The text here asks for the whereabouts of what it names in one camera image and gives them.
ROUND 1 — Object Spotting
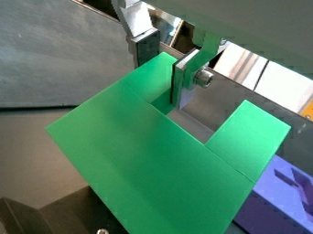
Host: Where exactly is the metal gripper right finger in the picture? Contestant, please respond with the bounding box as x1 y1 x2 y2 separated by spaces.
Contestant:
170 29 221 109

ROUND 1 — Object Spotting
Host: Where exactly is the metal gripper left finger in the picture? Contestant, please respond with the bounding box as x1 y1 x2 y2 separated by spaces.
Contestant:
111 0 161 68

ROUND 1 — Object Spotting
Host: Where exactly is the green U-shaped block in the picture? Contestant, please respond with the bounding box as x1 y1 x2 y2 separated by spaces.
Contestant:
47 53 291 234

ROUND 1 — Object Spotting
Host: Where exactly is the purple board with cross slot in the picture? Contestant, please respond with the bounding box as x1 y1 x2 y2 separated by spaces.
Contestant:
234 155 313 234

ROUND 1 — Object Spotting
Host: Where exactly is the black angle fixture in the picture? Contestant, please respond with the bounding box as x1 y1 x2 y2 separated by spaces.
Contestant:
0 186 129 234

